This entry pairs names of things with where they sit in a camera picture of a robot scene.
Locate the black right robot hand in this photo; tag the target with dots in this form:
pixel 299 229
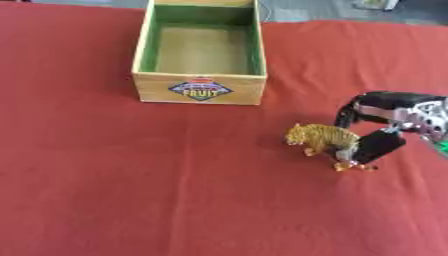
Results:
pixel 392 101

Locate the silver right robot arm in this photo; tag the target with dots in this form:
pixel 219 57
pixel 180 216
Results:
pixel 442 140

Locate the tan cardboard box green inside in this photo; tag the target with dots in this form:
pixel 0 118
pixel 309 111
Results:
pixel 200 53

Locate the orange toy tiger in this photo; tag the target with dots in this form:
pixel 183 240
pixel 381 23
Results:
pixel 322 137

